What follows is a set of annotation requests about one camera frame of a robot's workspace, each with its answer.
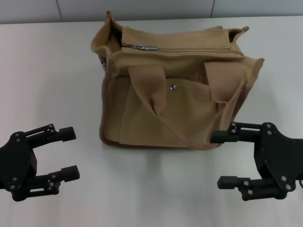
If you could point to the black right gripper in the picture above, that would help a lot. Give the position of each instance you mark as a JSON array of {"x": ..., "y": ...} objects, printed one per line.
[{"x": 277, "y": 153}]

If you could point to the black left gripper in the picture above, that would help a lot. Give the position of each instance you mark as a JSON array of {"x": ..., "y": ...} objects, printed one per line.
[{"x": 17, "y": 158}]

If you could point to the khaki canvas food bag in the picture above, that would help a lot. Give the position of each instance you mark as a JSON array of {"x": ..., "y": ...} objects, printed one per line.
[{"x": 177, "y": 113}]

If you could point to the silver zipper pull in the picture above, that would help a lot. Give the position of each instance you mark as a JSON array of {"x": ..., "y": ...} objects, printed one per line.
[{"x": 148, "y": 47}]

